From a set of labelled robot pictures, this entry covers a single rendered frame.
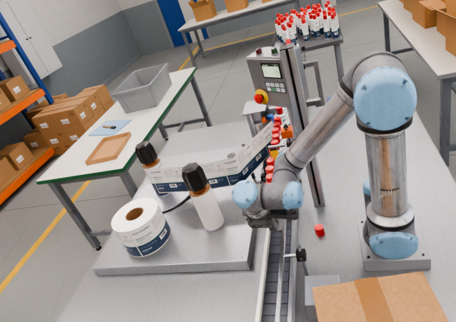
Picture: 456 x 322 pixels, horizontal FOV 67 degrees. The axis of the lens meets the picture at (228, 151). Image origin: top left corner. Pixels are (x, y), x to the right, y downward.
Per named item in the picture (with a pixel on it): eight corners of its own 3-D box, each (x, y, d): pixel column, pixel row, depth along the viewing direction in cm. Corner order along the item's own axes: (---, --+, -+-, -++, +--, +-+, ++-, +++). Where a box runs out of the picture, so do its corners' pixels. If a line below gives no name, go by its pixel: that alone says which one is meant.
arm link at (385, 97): (410, 226, 103) (405, 47, 76) (421, 267, 91) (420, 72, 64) (366, 227, 107) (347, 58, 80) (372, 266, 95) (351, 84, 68)
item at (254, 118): (258, 145, 186) (245, 102, 174) (281, 141, 182) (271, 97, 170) (254, 160, 175) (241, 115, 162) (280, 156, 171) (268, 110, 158)
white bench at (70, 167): (163, 137, 447) (138, 81, 407) (218, 128, 423) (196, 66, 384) (89, 255, 292) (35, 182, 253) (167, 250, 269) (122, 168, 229)
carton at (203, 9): (192, 24, 638) (185, 3, 619) (200, 17, 675) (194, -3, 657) (212, 18, 623) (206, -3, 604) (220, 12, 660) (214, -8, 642)
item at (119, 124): (106, 121, 317) (106, 121, 316) (131, 120, 301) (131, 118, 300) (88, 135, 300) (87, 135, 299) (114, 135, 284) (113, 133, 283)
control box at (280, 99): (273, 93, 136) (262, 46, 127) (310, 97, 124) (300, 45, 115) (257, 105, 131) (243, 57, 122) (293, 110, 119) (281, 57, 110)
